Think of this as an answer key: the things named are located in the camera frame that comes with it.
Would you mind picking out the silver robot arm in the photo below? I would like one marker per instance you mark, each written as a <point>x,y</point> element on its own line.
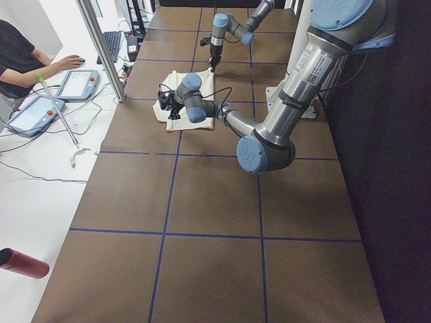
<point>226,23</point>
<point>337,28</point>

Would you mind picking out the far teach pendant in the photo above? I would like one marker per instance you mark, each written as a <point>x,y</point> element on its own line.
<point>78,85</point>

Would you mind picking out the person in black shirt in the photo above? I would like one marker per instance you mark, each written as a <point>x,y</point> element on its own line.
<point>20,55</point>

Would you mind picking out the black keyboard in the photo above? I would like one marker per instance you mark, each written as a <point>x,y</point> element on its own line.
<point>113,43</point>

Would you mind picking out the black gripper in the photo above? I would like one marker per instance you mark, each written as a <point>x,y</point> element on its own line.
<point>215,51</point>
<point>175,108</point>

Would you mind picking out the red cylinder bottle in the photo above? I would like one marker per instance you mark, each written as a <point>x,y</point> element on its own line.
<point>17,262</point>

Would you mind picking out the black box with label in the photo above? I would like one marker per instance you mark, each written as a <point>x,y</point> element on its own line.
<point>132,47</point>

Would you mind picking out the teach pendant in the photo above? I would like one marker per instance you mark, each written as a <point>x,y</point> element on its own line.
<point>78,85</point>
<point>33,118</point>

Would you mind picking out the person's hand on mouse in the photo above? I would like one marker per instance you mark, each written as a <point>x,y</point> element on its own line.
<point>68,63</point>

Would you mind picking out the cream long-sleeve shirt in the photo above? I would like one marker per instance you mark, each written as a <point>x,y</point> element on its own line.
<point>195,91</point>

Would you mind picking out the person's forearm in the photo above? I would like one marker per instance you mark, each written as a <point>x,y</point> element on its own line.
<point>30,78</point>

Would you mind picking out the near teach pendant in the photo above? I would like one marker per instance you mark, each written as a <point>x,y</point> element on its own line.
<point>33,118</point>

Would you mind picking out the metal rod reaching tool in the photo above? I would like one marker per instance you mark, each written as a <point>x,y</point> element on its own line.
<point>80,148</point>

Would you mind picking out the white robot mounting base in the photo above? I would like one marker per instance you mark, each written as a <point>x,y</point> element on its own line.
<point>275,94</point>

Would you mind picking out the aluminium frame post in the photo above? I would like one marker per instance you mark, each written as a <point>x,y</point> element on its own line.
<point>91,22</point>

